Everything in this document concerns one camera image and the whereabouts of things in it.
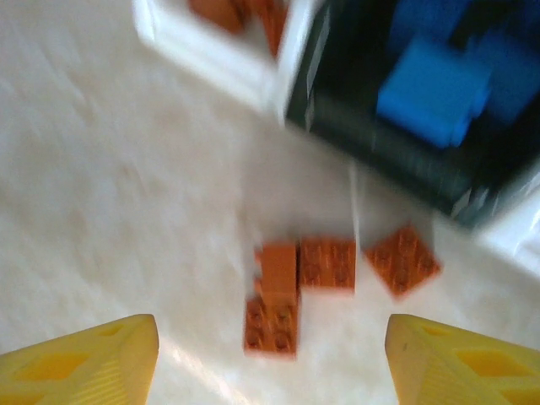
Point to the black plastic container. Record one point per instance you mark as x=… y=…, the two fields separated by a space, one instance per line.
x=379 y=160

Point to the long blue lego brick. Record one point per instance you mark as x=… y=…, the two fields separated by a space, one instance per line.
x=510 y=63

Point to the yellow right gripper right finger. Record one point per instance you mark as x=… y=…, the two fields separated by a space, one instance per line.
x=464 y=371

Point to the white plastic container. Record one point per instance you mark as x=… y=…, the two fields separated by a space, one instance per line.
x=202 y=55

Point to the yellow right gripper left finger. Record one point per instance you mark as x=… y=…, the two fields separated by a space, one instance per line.
x=84 y=371

